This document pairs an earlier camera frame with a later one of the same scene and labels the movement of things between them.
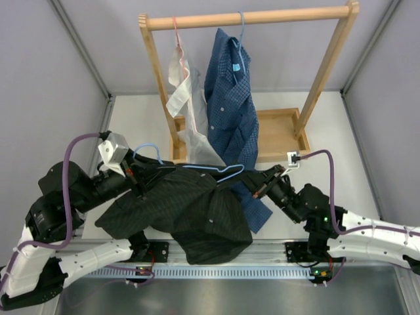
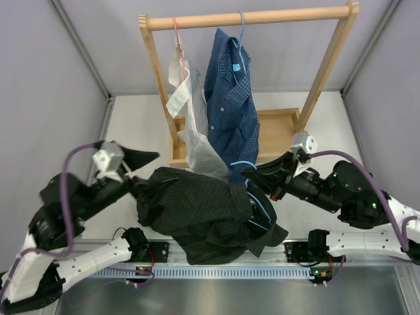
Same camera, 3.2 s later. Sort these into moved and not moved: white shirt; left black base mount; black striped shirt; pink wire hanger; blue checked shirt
Moved: black striped shirt
Not moved: pink wire hanger; white shirt; blue checked shirt; left black base mount
